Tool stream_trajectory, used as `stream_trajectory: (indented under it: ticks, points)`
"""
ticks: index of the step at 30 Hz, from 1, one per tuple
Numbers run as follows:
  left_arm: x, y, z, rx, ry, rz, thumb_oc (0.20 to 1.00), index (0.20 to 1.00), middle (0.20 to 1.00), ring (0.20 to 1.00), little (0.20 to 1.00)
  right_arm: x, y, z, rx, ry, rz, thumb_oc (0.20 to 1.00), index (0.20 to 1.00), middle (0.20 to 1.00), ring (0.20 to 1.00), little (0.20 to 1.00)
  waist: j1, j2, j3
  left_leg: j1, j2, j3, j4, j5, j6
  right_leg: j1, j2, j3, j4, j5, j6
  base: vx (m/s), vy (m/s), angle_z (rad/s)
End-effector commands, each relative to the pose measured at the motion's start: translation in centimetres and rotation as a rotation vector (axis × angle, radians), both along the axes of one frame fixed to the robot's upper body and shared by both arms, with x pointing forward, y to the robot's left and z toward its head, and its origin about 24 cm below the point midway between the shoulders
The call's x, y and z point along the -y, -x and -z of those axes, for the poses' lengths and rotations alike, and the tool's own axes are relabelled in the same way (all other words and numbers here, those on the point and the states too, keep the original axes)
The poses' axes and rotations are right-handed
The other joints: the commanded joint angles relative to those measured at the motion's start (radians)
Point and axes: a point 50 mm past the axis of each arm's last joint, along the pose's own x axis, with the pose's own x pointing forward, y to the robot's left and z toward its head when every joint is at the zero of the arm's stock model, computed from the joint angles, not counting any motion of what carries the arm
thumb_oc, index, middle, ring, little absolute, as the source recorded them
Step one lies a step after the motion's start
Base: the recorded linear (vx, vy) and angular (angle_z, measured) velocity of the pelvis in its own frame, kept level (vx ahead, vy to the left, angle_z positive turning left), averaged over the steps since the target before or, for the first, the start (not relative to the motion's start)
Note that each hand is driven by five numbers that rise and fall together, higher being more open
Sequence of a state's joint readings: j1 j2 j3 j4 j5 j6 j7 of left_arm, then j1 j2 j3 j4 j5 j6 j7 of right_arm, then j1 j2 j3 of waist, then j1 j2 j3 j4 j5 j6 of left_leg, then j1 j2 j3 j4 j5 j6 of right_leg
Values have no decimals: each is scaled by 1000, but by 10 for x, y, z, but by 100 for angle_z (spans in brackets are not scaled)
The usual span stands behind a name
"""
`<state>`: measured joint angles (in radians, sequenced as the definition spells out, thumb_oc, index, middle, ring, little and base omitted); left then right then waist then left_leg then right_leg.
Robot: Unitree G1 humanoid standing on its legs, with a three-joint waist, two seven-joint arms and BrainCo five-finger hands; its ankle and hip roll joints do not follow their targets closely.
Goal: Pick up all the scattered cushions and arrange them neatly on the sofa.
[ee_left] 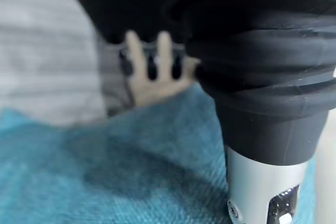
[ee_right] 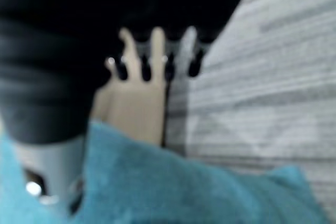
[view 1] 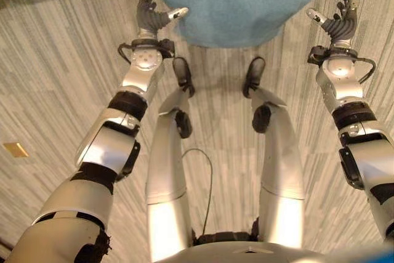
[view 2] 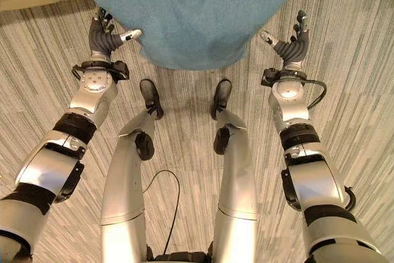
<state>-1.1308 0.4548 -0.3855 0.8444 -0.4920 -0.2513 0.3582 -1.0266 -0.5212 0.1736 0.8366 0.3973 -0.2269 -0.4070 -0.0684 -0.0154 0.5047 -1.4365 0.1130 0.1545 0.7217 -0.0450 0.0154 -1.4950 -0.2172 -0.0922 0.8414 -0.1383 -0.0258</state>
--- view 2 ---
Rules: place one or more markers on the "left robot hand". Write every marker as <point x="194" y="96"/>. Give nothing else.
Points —
<point x="101" y="41"/>

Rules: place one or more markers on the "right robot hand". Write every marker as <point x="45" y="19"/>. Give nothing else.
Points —
<point x="294" y="49"/>

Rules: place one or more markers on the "teal blue cushion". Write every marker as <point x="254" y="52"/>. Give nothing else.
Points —
<point x="191" y="13"/>

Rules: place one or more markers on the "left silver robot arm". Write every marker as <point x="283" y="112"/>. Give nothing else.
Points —
<point x="61" y="152"/>

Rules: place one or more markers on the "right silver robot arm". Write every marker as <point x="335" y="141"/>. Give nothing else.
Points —
<point x="311" y="167"/>

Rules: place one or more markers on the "left silver robot leg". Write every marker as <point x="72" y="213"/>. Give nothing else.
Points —
<point x="129" y="183"/>

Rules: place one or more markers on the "silver robot leg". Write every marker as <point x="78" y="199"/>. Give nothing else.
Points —
<point x="235" y="183"/>
<point x="129" y="183"/>

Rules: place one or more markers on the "right silver robot leg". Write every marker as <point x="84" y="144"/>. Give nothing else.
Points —
<point x="235" y="183"/>

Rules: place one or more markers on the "black robot waist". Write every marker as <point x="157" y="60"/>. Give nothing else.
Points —
<point x="181" y="256"/>

